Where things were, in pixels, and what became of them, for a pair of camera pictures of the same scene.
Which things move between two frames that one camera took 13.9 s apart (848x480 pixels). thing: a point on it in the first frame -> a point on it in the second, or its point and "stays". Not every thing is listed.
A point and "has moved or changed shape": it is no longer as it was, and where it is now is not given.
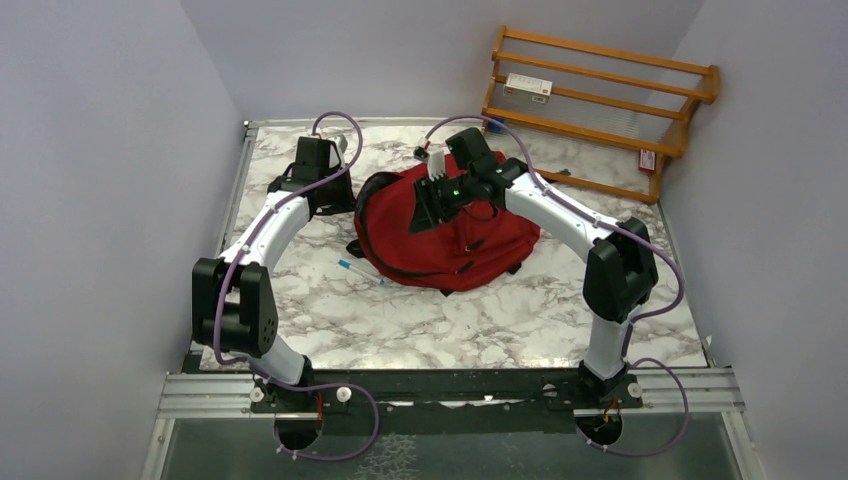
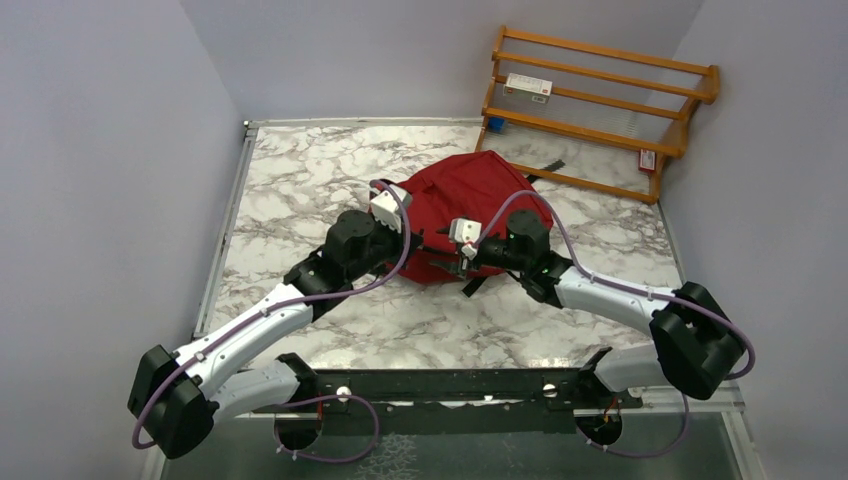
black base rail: (451, 401) stays
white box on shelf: (527, 87) stays
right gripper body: (449, 195) -> (489, 255)
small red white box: (647, 160) stays
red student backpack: (470, 245) has moved or changed shape
